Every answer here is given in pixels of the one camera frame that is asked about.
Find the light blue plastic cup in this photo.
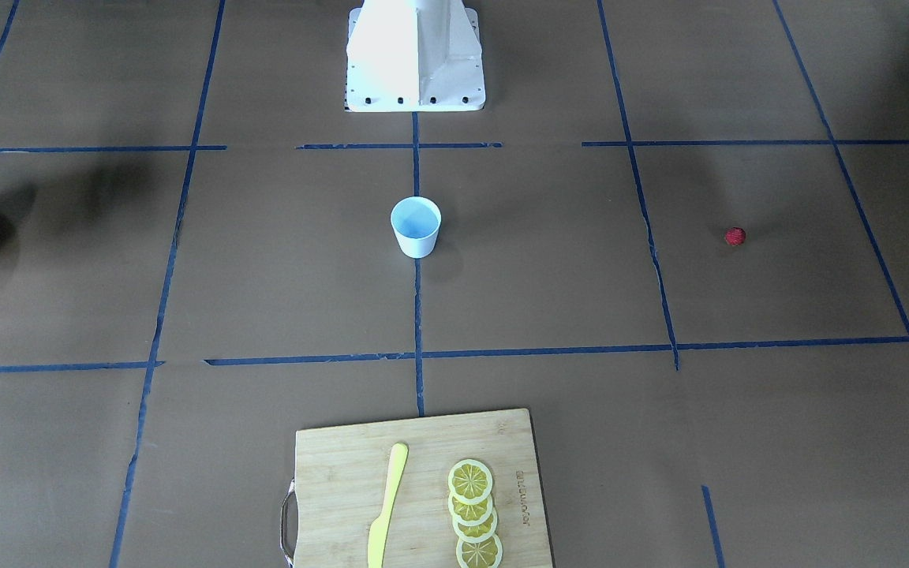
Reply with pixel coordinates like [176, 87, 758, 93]
[390, 196, 443, 259]

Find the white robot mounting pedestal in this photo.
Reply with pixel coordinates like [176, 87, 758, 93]
[344, 1, 487, 113]

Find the bamboo cutting board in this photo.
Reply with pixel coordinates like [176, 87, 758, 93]
[280, 409, 553, 567]

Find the top lemon slice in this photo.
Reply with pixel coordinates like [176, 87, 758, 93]
[447, 459, 494, 506]

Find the yellow plastic knife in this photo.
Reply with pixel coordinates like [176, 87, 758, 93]
[367, 443, 409, 567]

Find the red strawberry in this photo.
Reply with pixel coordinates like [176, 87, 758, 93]
[724, 226, 747, 247]

